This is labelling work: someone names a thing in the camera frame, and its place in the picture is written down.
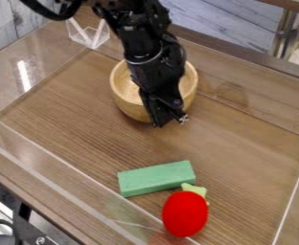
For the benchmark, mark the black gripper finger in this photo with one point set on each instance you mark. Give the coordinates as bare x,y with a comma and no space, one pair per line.
157,110
169,109

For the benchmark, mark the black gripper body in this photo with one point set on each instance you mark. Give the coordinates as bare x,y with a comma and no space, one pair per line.
158,67

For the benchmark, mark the green rectangular block stick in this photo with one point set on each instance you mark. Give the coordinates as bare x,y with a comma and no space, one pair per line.
150,179

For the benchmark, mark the red felt strawberry toy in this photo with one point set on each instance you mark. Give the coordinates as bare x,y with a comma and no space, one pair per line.
186,211

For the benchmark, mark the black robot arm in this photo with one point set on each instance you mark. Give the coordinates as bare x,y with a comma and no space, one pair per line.
137,20

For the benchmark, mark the wooden brown bowl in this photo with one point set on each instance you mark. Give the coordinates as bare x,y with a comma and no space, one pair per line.
126,95

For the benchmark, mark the black table leg clamp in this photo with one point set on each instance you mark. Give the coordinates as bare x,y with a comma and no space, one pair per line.
25,234

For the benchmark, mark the metal chair frame background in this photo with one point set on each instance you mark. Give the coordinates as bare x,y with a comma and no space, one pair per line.
288,35

